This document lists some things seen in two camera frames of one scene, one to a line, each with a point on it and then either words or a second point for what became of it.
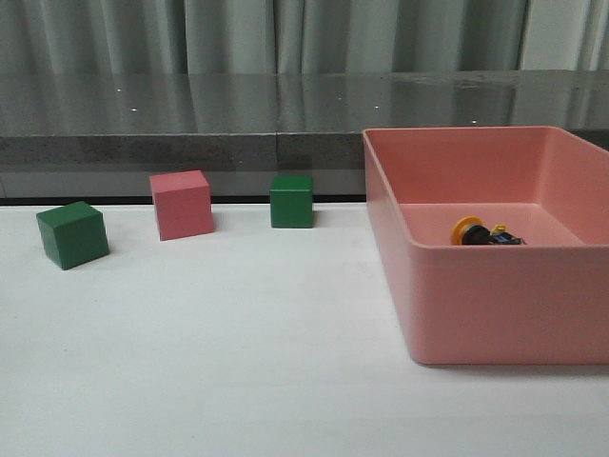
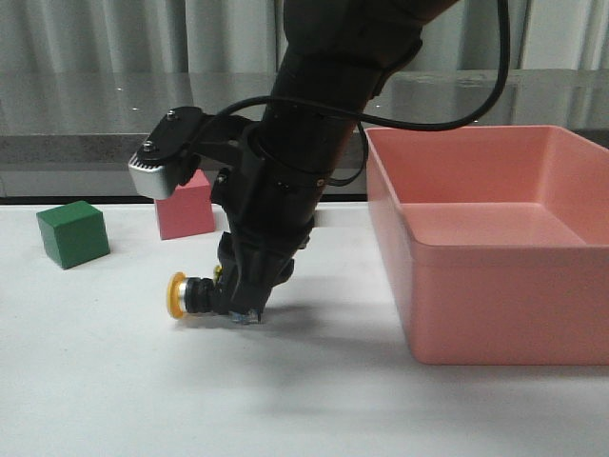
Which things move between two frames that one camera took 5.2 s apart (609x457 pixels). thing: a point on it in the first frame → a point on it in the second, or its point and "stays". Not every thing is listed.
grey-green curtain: (220, 37) stays
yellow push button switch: (473, 230) → (195, 294)
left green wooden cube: (73, 233) stays
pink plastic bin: (500, 241) stays
